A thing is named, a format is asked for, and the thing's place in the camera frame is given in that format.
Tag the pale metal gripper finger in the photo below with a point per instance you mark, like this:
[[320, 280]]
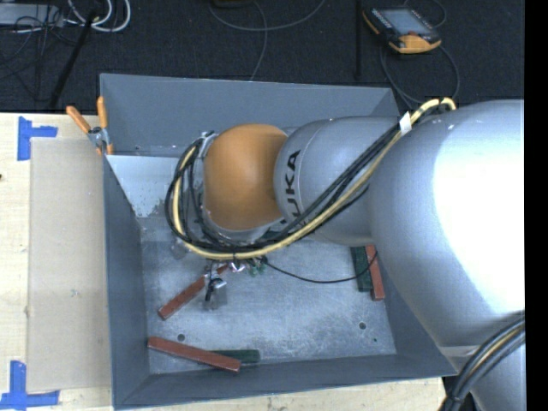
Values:
[[207, 301], [220, 293]]

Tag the red-brown flat block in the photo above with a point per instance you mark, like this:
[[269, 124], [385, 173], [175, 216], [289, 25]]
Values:
[[376, 276], [180, 300], [192, 353]]

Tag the dark green flat block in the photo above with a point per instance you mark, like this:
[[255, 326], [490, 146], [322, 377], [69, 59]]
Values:
[[248, 355], [361, 270]]

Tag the grey metal bin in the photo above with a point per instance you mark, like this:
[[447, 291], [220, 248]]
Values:
[[299, 315]]

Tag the pale brown flat board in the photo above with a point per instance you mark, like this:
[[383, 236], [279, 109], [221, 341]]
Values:
[[64, 251]]

